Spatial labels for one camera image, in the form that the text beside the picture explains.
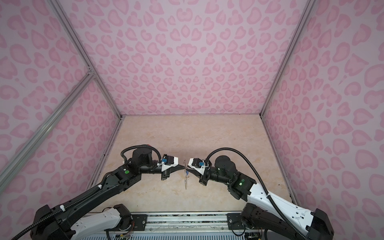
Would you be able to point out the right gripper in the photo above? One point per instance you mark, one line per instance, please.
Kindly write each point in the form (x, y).
(202, 178)

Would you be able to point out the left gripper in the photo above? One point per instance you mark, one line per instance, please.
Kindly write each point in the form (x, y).
(167, 174)

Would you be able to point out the metal perforated ring disc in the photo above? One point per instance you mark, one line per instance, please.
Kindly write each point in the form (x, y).
(186, 178)

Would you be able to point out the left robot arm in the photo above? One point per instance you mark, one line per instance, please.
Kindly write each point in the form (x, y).
(56, 223)

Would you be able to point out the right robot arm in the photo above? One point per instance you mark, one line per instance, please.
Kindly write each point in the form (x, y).
(264, 209)

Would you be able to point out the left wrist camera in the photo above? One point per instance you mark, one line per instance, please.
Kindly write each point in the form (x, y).
(168, 162)

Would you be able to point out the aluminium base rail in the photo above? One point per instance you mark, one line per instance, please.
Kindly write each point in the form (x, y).
(191, 226)

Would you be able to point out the diagonal aluminium frame bar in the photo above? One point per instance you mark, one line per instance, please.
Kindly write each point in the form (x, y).
(22, 156)

